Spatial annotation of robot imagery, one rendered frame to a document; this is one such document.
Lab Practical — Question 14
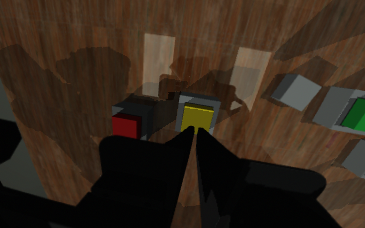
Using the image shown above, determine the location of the yellow button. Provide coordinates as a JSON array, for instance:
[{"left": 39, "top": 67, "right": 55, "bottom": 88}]
[{"left": 175, "top": 91, "right": 221, "bottom": 135}]

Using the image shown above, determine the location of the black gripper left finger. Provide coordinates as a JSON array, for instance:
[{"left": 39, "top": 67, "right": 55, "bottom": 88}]
[{"left": 99, "top": 126, "right": 195, "bottom": 228}]

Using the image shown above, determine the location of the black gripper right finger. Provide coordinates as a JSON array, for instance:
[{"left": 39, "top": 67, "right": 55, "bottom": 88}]
[{"left": 196, "top": 127, "right": 327, "bottom": 228}]

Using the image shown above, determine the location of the red button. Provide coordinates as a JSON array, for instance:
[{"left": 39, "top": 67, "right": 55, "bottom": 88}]
[{"left": 112, "top": 101, "right": 154, "bottom": 141}]

